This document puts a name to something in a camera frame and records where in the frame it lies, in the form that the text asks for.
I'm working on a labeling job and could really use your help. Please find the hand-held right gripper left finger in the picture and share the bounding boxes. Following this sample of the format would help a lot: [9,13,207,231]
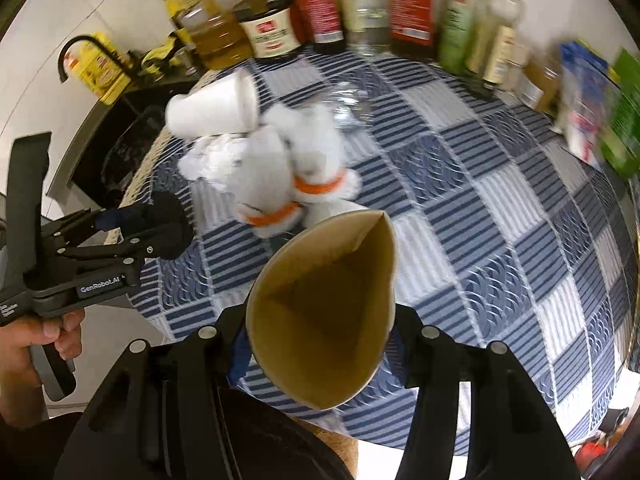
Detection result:
[52,305,251,480]

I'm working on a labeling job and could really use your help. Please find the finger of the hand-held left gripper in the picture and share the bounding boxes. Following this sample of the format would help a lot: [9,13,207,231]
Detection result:
[52,227,195,275]
[42,191,196,241]

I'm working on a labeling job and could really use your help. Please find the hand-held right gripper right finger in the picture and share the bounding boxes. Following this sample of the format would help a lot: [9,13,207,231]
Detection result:
[387,307,583,480]

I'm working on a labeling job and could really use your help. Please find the white tissue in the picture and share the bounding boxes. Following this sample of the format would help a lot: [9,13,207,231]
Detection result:
[177,132,251,187]

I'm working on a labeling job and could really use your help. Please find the brown paper cup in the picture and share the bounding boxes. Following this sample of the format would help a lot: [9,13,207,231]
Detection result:
[245,210,398,411]

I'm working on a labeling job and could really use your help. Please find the white cup orange band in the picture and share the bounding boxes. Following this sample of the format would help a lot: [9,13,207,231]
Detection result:
[264,104,362,207]
[236,124,302,239]

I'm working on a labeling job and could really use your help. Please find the white foam cup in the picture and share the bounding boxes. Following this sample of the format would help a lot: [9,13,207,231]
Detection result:
[165,67,261,138]

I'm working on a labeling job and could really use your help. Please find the plain white paper cup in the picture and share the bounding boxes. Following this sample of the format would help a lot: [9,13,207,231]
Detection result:
[305,199,372,228]

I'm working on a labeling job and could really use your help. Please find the clear plastic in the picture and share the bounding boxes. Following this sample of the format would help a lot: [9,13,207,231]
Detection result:
[320,80,387,132]

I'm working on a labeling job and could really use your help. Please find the person's left forearm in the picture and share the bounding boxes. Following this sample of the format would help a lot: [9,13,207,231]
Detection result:
[0,410,83,480]

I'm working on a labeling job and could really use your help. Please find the person's left hand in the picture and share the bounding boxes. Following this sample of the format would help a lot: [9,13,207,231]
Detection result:
[0,307,86,428]

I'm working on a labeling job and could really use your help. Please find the dark sink counter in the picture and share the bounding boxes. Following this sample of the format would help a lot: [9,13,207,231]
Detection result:
[45,72,206,207]

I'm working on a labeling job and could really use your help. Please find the metal cylinder fitting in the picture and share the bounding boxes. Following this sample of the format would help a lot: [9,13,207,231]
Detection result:
[174,46,202,77]

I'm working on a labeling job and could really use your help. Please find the yellow dish soap bottle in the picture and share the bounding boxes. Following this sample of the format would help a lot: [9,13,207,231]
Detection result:
[64,31,134,107]

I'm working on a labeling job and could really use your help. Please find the yellow black gloves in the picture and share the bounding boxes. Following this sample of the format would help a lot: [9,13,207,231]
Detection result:
[139,34,189,81]

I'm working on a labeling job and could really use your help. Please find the blue checked tablecloth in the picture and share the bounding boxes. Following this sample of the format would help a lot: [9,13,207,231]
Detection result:
[117,52,636,450]

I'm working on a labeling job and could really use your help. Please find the large cooking oil jug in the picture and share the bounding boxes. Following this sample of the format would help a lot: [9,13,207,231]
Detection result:
[177,0,257,72]

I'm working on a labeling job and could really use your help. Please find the black faucet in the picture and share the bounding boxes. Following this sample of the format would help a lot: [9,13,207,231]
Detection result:
[56,34,137,84]

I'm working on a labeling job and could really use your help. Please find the dark soy sauce jug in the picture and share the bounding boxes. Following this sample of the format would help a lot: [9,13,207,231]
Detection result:
[232,0,307,62]

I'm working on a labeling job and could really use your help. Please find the yellow label bottle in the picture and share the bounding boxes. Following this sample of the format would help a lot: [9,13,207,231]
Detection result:
[151,0,197,47]

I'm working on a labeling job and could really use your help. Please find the red black object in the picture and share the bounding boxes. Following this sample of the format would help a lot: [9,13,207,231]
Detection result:
[574,404,632,472]

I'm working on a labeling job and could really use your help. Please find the dark bottle red label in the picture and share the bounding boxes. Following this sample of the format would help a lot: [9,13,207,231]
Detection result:
[386,0,444,59]
[290,0,349,54]

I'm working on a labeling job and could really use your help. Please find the clear bottle cream label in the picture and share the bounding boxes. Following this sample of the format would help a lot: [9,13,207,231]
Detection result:
[335,0,394,57]

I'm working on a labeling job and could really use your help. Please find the small amber bottle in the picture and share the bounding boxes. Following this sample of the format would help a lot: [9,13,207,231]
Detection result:
[515,45,562,112]

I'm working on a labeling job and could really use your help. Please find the white blue bag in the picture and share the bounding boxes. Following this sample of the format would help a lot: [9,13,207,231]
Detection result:
[551,40,619,172]

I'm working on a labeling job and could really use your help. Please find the green bag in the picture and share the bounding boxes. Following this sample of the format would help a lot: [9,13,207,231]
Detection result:
[599,47,640,182]

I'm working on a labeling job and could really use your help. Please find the yellow cap bottle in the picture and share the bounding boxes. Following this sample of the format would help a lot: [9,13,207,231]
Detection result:
[464,0,527,92]

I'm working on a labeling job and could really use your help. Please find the green label bottle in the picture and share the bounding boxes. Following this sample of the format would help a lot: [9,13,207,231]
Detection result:
[436,0,484,77]

